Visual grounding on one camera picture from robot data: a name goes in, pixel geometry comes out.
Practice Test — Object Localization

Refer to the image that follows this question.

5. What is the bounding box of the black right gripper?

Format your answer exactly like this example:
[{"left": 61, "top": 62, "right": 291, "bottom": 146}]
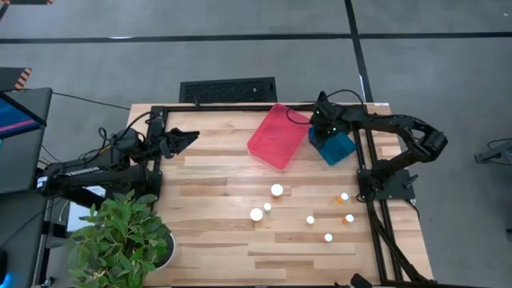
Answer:
[{"left": 310, "top": 90, "right": 353, "bottom": 139}]

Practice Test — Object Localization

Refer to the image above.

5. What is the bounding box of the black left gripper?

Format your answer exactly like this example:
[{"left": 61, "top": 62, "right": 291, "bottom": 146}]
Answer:
[{"left": 154, "top": 128, "right": 200, "bottom": 160}]

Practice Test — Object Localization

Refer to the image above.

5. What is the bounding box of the blue plastic bin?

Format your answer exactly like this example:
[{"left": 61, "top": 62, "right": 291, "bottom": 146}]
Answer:
[{"left": 307, "top": 126, "right": 358, "bottom": 166}]

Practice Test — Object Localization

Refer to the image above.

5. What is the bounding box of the pink plastic bin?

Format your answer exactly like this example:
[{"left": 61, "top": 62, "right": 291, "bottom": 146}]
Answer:
[{"left": 246, "top": 102, "right": 312, "bottom": 171}]

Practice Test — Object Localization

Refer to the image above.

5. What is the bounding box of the white plant pot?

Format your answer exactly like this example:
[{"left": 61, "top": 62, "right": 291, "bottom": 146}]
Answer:
[{"left": 154, "top": 231, "right": 178, "bottom": 271}]

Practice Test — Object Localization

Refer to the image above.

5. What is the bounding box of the large leafy green plant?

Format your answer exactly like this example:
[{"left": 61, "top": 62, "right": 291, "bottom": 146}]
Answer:
[{"left": 66, "top": 190, "right": 173, "bottom": 288}]

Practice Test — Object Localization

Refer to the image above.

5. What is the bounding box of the black stand foot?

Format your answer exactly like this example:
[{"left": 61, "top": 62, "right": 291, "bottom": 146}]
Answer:
[{"left": 474, "top": 138, "right": 512, "bottom": 166}]

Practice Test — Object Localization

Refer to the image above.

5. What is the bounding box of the black orange striped board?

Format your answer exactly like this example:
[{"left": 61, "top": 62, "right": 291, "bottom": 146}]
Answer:
[{"left": 0, "top": 67, "right": 33, "bottom": 91}]

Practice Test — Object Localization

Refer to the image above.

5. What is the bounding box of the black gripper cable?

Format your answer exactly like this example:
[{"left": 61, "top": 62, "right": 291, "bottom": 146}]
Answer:
[{"left": 285, "top": 88, "right": 366, "bottom": 126}]

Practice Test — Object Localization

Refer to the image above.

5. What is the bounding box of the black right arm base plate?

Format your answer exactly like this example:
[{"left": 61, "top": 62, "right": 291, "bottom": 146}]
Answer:
[{"left": 357, "top": 168, "right": 416, "bottom": 201}]

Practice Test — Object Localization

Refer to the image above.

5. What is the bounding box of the thin black floor cable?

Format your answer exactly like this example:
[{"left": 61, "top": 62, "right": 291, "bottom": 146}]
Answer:
[{"left": 51, "top": 92, "right": 131, "bottom": 110}]

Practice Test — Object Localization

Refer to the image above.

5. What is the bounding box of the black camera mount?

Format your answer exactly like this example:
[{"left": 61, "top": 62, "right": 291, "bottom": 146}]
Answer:
[{"left": 350, "top": 273, "right": 374, "bottom": 288}]

